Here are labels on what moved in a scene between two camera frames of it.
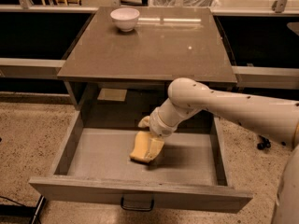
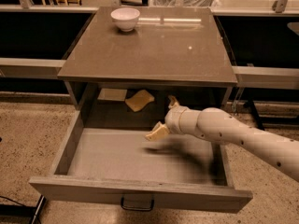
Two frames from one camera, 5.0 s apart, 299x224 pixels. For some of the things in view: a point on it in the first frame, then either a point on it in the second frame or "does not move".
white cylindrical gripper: [160, 127] to [172, 119]
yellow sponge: [141, 146] to [139, 100]
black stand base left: [23, 210] does not move
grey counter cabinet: [124, 59] does not move
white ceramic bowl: [125, 18] does not move
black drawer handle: [136, 209] does not move
